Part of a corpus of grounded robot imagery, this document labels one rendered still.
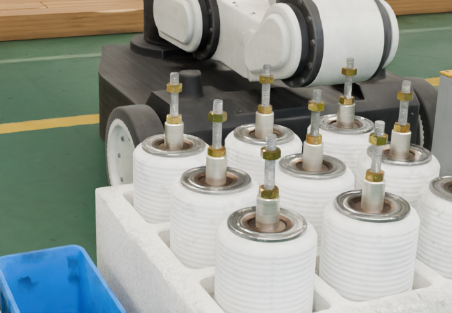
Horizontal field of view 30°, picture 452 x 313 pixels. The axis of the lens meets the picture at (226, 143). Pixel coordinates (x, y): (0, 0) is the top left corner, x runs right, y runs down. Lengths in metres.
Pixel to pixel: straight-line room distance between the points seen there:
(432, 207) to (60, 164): 0.93
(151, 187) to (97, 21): 1.84
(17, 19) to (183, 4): 1.22
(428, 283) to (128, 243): 0.33
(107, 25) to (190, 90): 1.48
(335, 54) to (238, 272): 0.53
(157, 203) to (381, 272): 0.28
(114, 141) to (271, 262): 0.68
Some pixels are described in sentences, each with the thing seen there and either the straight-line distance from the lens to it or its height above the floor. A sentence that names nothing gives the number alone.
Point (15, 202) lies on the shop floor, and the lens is 1.50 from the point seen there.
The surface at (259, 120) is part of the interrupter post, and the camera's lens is 1.03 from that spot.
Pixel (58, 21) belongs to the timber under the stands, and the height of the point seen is 0.05.
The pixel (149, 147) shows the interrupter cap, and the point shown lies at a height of 0.25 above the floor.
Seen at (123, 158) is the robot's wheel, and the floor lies 0.10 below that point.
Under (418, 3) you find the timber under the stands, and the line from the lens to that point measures 3.38.
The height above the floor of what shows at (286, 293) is 0.20.
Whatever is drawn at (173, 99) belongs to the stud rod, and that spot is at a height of 0.31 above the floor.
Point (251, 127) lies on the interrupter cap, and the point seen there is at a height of 0.25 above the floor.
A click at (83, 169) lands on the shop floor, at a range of 1.63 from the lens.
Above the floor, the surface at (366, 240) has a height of 0.24.
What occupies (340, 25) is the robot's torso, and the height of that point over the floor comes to 0.35.
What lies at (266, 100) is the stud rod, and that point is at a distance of 1.03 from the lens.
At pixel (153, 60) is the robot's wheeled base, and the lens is 1.75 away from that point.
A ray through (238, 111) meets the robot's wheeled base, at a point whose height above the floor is 0.19.
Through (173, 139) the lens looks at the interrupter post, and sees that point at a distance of 0.98.
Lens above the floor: 0.58
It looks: 19 degrees down
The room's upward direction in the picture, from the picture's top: 2 degrees clockwise
